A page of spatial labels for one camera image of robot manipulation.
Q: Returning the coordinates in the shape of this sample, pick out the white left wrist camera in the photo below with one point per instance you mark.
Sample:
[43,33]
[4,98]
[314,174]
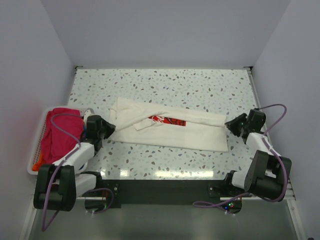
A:
[87,113]

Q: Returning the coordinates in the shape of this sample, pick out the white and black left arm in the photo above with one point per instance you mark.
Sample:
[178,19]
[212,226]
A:
[59,184]

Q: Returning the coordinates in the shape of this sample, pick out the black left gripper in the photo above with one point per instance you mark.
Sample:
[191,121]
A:
[110,127]

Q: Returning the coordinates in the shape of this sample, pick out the pink t-shirt in basket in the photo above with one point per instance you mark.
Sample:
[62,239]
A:
[64,127]

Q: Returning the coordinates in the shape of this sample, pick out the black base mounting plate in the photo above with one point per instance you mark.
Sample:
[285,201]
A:
[116,193]

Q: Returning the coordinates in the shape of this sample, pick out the aluminium frame rail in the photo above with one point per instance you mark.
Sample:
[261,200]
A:
[269,173]

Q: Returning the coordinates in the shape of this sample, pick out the white plastic laundry basket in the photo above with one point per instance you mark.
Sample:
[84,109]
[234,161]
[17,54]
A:
[37,140]

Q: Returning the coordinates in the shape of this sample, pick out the white t-shirt red print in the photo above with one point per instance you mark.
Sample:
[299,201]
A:
[166,126]

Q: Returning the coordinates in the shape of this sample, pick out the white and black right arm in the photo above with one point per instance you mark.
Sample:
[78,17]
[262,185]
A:
[236,179]

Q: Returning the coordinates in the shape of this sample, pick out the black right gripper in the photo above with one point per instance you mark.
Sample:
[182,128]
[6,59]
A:
[232,124]

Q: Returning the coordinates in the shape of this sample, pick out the orange garment in basket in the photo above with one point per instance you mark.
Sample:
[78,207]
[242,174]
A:
[39,163]

